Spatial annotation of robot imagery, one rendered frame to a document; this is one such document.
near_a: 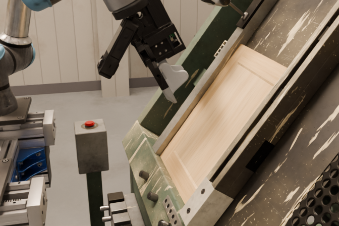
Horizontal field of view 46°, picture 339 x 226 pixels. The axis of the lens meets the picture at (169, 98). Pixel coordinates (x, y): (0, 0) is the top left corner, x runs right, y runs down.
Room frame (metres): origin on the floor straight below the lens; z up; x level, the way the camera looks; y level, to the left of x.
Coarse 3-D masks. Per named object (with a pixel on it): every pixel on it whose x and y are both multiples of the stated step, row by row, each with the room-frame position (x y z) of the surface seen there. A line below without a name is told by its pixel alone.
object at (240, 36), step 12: (264, 0) 1.36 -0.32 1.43; (276, 0) 1.37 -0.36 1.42; (264, 12) 1.36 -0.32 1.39; (252, 24) 1.35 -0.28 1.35; (240, 36) 1.34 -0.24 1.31; (228, 48) 1.34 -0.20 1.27; (216, 60) 1.35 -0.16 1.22; (228, 60) 1.32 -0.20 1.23; (216, 72) 1.31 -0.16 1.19; (204, 84) 1.30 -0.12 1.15; (192, 96) 1.31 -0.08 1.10; (180, 108) 1.32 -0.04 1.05; (192, 108) 1.29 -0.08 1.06; (180, 120) 1.28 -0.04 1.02; (168, 132) 1.28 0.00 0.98; (156, 144) 1.29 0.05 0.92
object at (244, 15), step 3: (219, 0) 1.33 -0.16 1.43; (222, 0) 1.32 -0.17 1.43; (225, 0) 1.31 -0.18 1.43; (228, 0) 1.31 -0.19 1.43; (222, 3) 1.32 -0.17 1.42; (225, 3) 1.31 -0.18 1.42; (228, 3) 1.32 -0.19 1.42; (231, 3) 1.34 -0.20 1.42; (231, 6) 1.34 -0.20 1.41; (234, 6) 1.34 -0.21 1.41; (237, 9) 1.35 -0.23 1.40; (240, 12) 1.35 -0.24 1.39; (246, 12) 1.36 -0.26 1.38; (243, 15) 1.36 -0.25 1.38; (246, 15) 1.36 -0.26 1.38; (243, 18) 1.35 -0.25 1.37
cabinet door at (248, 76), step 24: (240, 48) 1.31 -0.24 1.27; (240, 72) 1.22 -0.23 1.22; (264, 72) 1.11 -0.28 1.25; (216, 96) 1.23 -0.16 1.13; (240, 96) 1.13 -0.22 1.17; (264, 96) 1.04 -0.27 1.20; (192, 120) 1.25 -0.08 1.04; (216, 120) 1.14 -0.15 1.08; (240, 120) 1.05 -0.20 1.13; (168, 144) 1.26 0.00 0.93; (192, 144) 1.15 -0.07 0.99; (216, 144) 1.06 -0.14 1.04; (168, 168) 1.16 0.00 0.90; (192, 168) 1.07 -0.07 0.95; (192, 192) 0.98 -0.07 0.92
